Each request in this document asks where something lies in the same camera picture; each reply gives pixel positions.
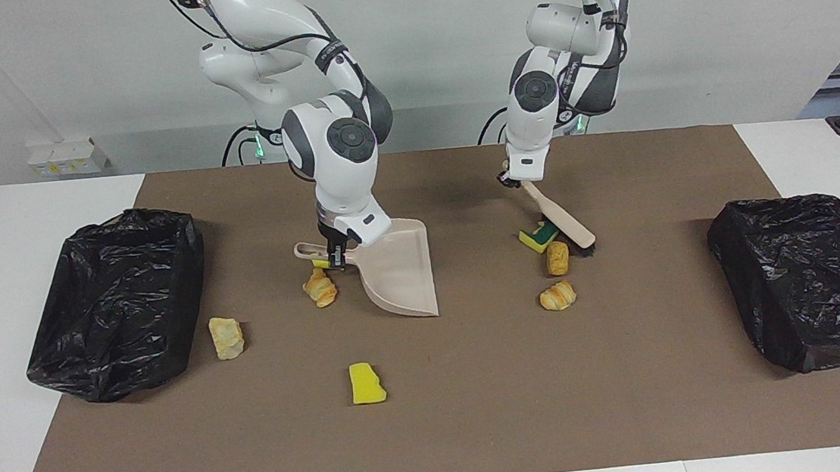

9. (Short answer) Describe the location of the beige brush with black bristles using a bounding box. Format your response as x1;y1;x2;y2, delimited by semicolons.
514;172;598;263

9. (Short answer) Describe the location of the brown bread roll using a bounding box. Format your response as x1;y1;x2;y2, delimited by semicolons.
545;240;573;277

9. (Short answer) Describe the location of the brown paper table mat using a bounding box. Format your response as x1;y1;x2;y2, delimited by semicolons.
0;114;840;472

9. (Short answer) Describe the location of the pale crusty bread piece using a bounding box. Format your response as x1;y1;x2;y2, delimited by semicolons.
208;315;247;361

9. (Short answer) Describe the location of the striped croissant pastry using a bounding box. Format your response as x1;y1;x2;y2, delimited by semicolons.
301;266;339;310
538;280;579;313

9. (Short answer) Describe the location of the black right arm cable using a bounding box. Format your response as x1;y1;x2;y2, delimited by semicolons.
164;0;365;98

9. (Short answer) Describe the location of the beige plastic dustpan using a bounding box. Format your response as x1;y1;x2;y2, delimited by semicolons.
292;216;441;330

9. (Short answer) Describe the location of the white wall socket box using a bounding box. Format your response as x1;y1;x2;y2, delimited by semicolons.
26;136;111;180

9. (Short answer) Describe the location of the black bag lined bin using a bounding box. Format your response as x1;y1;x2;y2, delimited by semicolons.
704;191;840;382
14;203;218;410

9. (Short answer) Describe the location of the yellow sponge chunk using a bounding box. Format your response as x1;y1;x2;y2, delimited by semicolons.
348;361;389;406

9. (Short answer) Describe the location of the green and yellow sponge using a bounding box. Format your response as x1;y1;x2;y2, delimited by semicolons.
517;220;564;256

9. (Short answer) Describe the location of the black base cable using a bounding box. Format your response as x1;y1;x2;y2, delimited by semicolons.
219;123;262;167
475;106;515;145

